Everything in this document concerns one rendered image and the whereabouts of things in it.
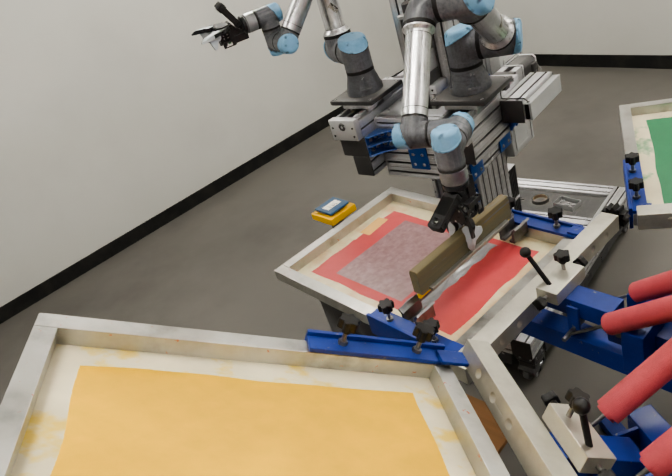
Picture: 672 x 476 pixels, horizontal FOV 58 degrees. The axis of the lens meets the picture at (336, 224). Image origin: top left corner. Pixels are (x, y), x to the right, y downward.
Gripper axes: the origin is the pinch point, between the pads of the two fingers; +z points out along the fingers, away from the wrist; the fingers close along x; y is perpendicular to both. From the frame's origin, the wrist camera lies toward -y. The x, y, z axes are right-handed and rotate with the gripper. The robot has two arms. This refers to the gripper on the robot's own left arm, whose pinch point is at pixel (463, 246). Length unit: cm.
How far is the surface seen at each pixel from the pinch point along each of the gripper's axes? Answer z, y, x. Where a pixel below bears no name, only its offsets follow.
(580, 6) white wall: 57, 380, 187
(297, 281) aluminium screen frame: 9, -29, 47
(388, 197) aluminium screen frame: 10, 24, 56
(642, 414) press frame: 2, -26, -62
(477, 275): 12.2, 2.8, -0.1
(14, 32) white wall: -67, 0, 368
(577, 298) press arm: 3.5, -1.9, -35.1
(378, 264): 12.3, -7.0, 32.2
